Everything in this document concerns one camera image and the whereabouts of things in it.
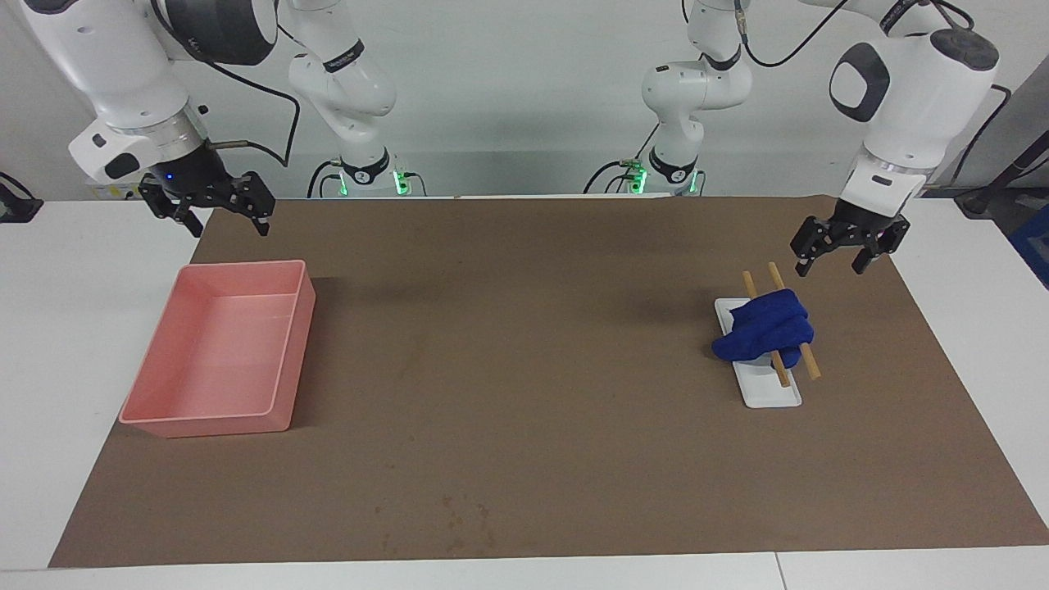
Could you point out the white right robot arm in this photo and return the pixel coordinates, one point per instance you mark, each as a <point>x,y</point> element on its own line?
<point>123,74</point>

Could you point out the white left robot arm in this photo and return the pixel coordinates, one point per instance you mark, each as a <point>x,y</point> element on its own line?
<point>918,90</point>

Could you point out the blue towel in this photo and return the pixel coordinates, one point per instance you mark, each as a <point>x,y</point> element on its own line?
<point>762,328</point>

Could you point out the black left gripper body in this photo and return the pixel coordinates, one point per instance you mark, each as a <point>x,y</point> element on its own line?
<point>860,220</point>

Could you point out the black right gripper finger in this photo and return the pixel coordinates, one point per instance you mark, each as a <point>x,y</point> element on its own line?
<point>164,201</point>
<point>256,201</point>

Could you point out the white wall socket box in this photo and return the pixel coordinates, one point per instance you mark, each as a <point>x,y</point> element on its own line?
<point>111,192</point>

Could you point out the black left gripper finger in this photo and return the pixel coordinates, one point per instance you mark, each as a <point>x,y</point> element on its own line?
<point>889,238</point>
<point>813,242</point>

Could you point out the brown paper mat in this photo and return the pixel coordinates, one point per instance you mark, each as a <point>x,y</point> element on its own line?
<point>524,369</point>

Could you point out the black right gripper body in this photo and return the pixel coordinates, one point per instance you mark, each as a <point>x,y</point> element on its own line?
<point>197,176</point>

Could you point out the black clamp mount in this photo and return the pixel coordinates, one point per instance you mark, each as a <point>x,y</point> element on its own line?
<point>16,209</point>

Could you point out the white towel rack tray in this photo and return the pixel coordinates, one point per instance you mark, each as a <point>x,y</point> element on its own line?
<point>766,393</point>

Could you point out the wooden rod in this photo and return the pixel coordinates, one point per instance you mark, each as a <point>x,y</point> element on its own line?
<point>811,365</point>
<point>783,375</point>

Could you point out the black stand leg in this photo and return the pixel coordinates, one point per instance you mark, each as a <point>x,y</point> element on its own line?
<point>979,201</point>

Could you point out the pink plastic bin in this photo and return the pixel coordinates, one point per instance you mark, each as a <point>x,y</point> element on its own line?
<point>221,352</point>

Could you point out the blue crate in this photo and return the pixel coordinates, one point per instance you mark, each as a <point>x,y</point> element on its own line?
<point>1034,242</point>

